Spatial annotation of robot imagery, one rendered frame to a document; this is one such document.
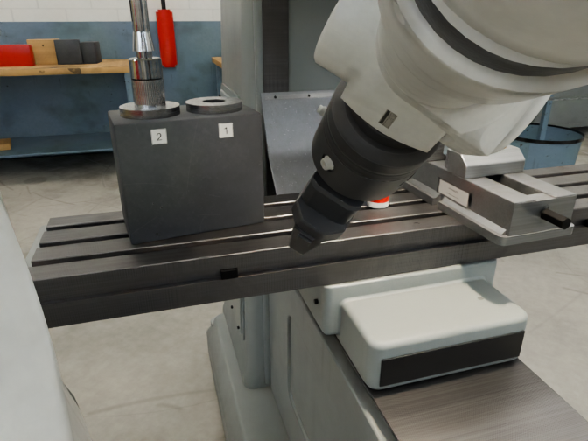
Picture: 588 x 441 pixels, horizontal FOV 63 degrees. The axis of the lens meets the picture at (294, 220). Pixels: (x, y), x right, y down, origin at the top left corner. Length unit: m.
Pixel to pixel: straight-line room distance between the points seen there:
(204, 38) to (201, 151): 4.24
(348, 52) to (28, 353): 0.23
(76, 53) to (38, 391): 4.29
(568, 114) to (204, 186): 5.69
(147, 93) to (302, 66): 0.51
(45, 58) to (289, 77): 3.51
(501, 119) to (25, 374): 0.22
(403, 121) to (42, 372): 0.24
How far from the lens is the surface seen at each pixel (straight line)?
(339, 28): 0.30
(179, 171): 0.75
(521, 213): 0.80
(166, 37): 4.80
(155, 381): 1.94
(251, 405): 1.51
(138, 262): 0.72
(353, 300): 0.81
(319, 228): 0.44
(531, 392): 0.85
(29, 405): 0.21
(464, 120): 0.24
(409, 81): 0.19
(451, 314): 0.81
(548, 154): 2.98
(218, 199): 0.77
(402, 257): 0.82
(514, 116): 0.25
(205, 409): 1.80
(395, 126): 0.32
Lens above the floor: 1.25
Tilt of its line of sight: 23 degrees down
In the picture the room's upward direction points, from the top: straight up
